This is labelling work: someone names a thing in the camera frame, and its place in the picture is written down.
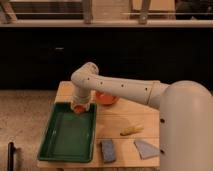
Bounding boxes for grey triangular cloth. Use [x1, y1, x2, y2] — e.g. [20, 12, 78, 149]
[134, 139, 159, 160]

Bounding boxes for blue grey sponge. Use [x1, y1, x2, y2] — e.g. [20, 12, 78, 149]
[101, 139, 116, 163]

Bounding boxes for black pole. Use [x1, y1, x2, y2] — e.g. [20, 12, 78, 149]
[7, 142, 16, 171]

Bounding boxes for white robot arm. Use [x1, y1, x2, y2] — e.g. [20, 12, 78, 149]
[71, 62, 213, 171]

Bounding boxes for orange bowl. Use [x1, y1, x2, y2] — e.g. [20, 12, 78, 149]
[95, 91, 118, 105]

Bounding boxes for red apple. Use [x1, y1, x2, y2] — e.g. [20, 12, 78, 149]
[73, 105, 86, 114]

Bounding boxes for green plastic tray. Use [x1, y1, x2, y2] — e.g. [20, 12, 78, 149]
[37, 102, 97, 163]

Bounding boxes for wooden railing frame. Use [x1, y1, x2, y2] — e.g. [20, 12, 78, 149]
[0, 0, 213, 27]

